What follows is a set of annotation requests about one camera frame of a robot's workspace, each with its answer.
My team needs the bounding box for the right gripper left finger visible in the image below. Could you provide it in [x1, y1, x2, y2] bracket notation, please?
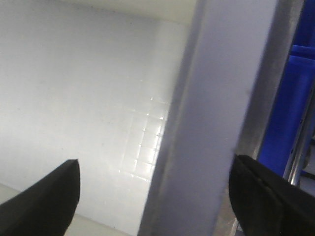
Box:
[0, 159, 80, 236]

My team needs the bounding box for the white plastic tote bin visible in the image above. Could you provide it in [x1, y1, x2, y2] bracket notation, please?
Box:
[0, 0, 277, 236]

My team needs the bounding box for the blue bin beside shelf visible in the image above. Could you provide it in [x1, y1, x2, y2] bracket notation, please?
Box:
[258, 0, 315, 177]

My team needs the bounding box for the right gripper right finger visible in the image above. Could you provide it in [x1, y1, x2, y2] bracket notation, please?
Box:
[229, 155, 315, 236]

